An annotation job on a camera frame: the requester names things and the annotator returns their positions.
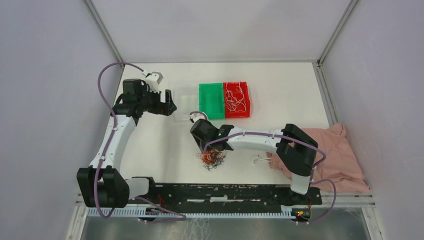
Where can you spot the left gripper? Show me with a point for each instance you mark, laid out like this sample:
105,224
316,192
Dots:
165,108

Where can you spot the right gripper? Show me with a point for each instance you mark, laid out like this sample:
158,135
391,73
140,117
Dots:
200,142

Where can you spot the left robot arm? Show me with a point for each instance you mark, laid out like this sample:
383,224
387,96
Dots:
101,184

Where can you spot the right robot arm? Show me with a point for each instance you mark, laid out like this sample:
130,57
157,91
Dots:
296,149

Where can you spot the clear plastic bin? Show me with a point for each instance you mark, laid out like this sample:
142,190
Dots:
186,98

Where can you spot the green plastic bin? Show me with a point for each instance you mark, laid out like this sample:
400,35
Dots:
211,100

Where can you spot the red plastic bin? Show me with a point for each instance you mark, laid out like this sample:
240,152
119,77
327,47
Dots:
236,100

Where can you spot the pink cloth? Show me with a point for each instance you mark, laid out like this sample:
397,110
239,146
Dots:
341,165

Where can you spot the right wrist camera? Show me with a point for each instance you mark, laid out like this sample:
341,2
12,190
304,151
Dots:
194,116

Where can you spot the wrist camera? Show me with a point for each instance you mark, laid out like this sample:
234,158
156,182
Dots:
194,116
153,80

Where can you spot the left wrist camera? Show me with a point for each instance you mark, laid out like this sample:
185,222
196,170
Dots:
153,80

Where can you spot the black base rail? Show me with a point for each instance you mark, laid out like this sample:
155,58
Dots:
196,198

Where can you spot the blue cable duct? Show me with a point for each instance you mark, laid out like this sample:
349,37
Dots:
146,213

